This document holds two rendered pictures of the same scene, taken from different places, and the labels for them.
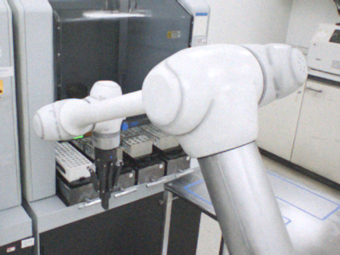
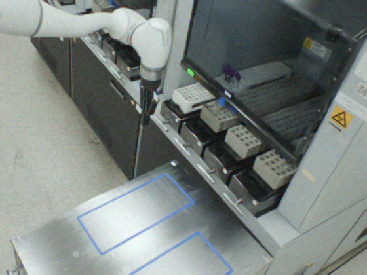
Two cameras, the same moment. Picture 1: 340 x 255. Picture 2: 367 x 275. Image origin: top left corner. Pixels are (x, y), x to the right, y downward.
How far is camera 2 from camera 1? 159 cm
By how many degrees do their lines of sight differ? 78
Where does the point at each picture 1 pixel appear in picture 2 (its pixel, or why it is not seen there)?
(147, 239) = not seen: hidden behind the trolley
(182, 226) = not seen: hidden behind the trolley
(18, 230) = (136, 94)
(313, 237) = (69, 263)
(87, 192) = (170, 116)
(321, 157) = not seen: outside the picture
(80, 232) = (161, 142)
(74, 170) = (175, 95)
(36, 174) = (169, 77)
